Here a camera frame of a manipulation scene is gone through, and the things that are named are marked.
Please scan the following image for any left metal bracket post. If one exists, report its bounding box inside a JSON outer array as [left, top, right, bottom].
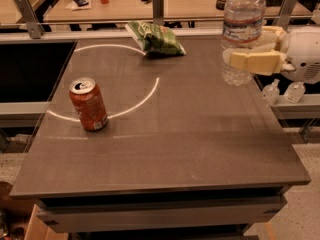
[[14, 0, 44, 39]]

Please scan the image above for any orange soda can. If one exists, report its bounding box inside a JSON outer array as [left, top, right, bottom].
[[69, 77, 108, 131]]

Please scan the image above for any metal bracket post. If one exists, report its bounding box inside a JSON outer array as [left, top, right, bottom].
[[272, 0, 297, 30], [14, 0, 44, 39], [152, 0, 164, 25]]

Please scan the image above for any cardboard box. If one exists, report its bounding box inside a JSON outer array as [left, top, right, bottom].
[[24, 205, 68, 240]]

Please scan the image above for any dark phone on paper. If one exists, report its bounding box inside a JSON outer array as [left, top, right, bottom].
[[73, 0, 89, 7]]

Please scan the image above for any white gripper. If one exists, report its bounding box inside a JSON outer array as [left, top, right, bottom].
[[222, 26, 320, 84]]

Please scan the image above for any small clear sanitizer bottle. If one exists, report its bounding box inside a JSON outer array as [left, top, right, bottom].
[[262, 79, 280, 105]]

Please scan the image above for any clear plastic water bottle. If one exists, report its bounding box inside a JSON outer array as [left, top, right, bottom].
[[221, 0, 266, 86]]

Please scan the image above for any middle metal bracket post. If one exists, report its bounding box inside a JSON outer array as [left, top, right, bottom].
[[152, 0, 164, 25]]

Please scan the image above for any right metal bracket post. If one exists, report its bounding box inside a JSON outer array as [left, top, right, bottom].
[[272, 0, 297, 30]]

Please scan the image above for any green chip bag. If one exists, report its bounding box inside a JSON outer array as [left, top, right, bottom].
[[125, 21, 186, 56]]

